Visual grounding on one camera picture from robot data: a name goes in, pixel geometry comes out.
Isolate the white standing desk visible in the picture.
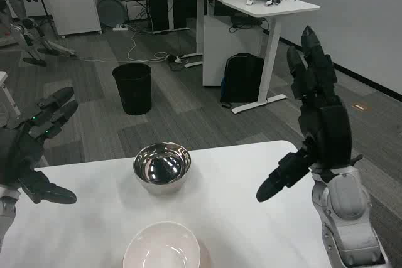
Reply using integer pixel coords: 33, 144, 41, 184
165, 0, 322, 114

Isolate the metal robot stand frame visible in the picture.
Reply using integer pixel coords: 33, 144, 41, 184
0, 0, 77, 59

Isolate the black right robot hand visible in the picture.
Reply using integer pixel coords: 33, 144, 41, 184
256, 25, 364, 203

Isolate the black trash bin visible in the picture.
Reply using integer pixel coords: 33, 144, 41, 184
112, 63, 153, 116

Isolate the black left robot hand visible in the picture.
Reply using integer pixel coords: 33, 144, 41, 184
0, 87, 79, 205

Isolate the black backpack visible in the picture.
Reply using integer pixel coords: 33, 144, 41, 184
220, 51, 266, 109

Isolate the stainless steel bowl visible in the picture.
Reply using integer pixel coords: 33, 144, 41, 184
133, 142, 192, 195

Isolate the black computer tower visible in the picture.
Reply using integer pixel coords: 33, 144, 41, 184
146, 0, 171, 33

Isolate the white floor cable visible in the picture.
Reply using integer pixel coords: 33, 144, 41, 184
75, 24, 172, 63

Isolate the round grey tray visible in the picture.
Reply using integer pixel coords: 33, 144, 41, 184
96, 0, 128, 29

